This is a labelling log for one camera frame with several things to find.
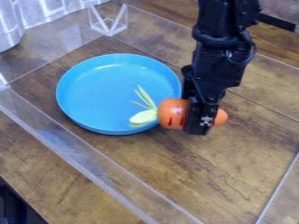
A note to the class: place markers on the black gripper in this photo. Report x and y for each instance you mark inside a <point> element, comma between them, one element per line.
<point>216,70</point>

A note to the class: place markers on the clear acrylic corner bracket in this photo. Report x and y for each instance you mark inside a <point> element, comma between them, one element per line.
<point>107,26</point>

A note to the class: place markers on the white patterned curtain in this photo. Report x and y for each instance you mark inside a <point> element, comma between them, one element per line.
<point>23,14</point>

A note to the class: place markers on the orange toy carrot green leaves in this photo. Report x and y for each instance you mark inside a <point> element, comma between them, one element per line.
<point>170,113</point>

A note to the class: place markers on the round blue plastic tray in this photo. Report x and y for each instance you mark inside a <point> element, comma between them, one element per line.
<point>97,91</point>

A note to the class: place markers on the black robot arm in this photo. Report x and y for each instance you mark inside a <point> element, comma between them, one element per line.
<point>222,24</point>

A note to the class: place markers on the clear acrylic front barrier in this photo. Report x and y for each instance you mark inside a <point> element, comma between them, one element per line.
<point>129,190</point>

